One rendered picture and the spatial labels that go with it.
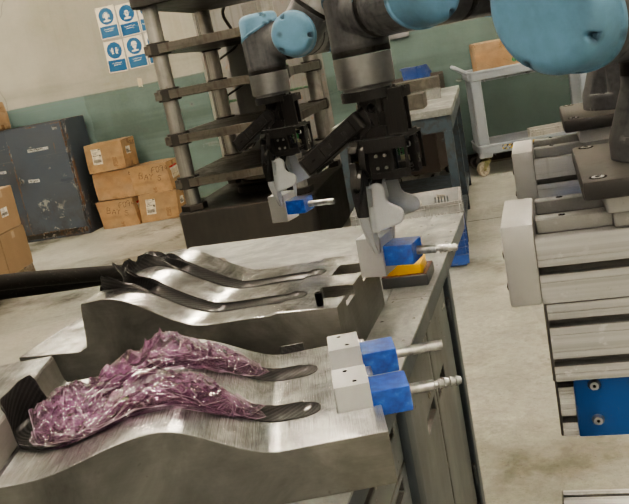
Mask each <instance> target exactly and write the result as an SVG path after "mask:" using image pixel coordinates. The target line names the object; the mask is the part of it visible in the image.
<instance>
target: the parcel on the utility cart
mask: <svg viewBox="0 0 629 504"><path fill-rule="evenodd" d="M469 51H470V56H471V62H472V68H473V72H475V71H480V70H486V69H491V68H496V67H501V66H507V65H512V64H517V63H519V62H518V61H517V60H516V59H515V58H514V57H513V56H512V55H511V54H510V53H509V52H508V51H507V49H506V48H505V47H504V45H503V44H502V42H501V40H500V39H495V40H489V41H484V42H479V43H474V44H470V45H469Z"/></svg>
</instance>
